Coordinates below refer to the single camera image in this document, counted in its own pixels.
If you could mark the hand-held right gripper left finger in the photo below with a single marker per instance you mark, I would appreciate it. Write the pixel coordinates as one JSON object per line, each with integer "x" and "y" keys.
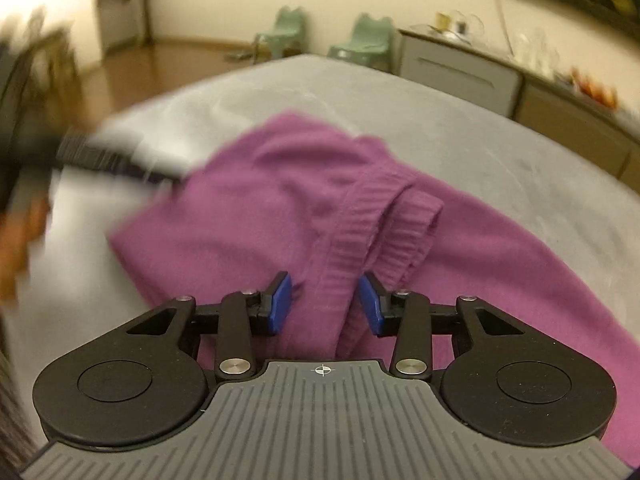
{"x": 280, "y": 305}

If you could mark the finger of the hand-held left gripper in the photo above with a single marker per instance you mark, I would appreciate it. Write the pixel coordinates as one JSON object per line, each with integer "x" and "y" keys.
{"x": 110, "y": 160}

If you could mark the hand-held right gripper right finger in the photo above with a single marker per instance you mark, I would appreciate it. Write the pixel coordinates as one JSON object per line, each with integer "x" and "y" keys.
{"x": 371, "y": 305}

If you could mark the purple sweater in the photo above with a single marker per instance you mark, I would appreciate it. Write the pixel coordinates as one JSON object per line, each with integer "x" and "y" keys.
{"x": 310, "y": 200}

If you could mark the person's left hand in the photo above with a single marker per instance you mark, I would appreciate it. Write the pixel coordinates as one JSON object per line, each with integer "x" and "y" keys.
{"x": 20, "y": 245}

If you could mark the white door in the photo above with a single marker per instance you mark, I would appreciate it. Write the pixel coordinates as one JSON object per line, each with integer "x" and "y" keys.
{"x": 122, "y": 5}

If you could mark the small green plastic chair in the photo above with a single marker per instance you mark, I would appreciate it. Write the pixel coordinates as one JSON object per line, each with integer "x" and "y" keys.
{"x": 282, "y": 32}
{"x": 365, "y": 42}

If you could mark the grey and brown sideboard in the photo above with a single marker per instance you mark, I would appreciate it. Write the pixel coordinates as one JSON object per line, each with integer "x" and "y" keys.
{"x": 475, "y": 80}

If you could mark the person's patterned clothing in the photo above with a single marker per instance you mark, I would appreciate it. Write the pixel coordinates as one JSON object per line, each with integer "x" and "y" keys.
{"x": 10, "y": 410}

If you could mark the small yellow box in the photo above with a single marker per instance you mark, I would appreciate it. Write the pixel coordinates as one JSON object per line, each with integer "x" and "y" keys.
{"x": 443, "y": 21}

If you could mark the cluster of clear glass cups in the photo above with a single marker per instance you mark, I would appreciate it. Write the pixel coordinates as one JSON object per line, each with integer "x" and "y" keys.
{"x": 537, "y": 55}

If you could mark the heap of orange fruit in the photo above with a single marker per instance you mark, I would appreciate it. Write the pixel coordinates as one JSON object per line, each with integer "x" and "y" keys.
{"x": 595, "y": 87}

